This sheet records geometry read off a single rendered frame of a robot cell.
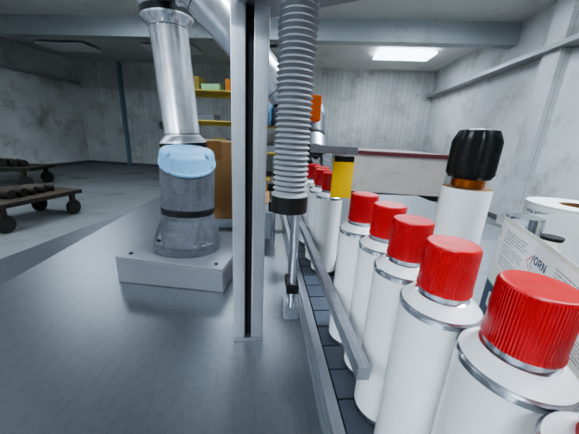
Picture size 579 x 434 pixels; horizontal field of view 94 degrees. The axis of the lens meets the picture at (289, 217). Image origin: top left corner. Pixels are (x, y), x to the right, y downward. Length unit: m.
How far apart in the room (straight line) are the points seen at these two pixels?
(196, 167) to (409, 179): 5.74
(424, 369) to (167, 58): 0.73
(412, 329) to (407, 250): 0.06
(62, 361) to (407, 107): 8.75
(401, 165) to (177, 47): 5.58
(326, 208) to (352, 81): 8.19
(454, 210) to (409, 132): 8.28
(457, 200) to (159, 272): 0.61
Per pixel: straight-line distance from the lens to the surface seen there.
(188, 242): 0.62
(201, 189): 0.60
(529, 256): 0.36
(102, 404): 0.45
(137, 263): 0.65
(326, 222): 0.52
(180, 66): 0.76
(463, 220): 0.61
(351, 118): 8.53
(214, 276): 0.58
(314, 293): 0.50
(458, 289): 0.20
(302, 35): 0.26
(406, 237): 0.24
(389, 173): 6.03
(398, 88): 8.84
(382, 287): 0.25
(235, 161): 0.36
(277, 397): 0.41
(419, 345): 0.21
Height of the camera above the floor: 1.15
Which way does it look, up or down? 17 degrees down
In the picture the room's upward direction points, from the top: 3 degrees clockwise
